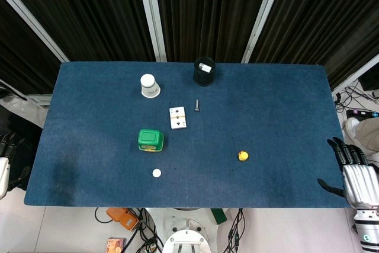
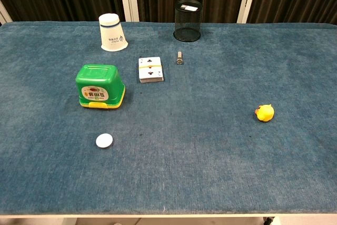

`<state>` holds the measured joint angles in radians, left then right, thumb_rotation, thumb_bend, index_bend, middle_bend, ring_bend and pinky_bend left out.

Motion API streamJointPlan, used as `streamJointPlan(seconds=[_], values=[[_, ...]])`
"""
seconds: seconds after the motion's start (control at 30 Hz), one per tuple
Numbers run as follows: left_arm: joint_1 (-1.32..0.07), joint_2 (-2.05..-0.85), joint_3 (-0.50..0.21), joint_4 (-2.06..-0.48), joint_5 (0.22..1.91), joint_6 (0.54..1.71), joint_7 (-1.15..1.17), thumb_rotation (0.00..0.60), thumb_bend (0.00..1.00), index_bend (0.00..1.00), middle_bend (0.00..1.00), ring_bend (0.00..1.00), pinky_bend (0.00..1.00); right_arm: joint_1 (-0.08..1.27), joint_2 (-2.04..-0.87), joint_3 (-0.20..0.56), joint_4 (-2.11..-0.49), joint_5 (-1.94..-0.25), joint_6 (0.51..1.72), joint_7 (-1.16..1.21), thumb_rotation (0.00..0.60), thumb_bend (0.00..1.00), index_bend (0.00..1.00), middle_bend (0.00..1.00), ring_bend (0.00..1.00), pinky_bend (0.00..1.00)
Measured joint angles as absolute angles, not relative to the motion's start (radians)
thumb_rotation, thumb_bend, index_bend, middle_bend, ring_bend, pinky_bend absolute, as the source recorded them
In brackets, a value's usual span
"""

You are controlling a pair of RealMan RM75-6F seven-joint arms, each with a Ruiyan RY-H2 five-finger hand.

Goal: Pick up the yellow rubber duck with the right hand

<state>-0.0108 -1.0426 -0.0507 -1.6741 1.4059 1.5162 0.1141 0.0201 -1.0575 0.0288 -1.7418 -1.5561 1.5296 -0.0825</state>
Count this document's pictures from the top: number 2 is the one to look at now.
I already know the white round disc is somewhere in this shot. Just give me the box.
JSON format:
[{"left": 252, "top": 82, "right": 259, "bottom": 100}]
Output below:
[{"left": 95, "top": 133, "right": 114, "bottom": 149}]

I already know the white label card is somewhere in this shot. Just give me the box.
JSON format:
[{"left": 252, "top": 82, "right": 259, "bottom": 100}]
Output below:
[{"left": 181, "top": 4, "right": 200, "bottom": 12}]

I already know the black mesh pen holder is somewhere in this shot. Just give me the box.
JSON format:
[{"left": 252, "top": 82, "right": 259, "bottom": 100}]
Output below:
[{"left": 173, "top": 0, "right": 203, "bottom": 43}]

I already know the blue table cloth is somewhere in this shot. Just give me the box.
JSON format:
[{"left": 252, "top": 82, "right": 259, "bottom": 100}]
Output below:
[{"left": 0, "top": 21, "right": 337, "bottom": 216}]

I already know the yellow rubber duck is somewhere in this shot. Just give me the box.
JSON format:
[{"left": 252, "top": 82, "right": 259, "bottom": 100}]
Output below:
[{"left": 254, "top": 103, "right": 275, "bottom": 122}]

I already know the playing card deck with rubber band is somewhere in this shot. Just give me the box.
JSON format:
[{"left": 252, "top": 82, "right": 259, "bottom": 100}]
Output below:
[{"left": 138, "top": 56, "right": 164, "bottom": 84}]

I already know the green plastic box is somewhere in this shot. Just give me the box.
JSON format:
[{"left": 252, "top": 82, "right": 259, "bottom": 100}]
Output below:
[{"left": 75, "top": 63, "right": 126, "bottom": 110}]

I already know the white paper cup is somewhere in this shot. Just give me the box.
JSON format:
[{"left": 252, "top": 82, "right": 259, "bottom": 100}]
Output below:
[{"left": 98, "top": 13, "right": 129, "bottom": 52}]

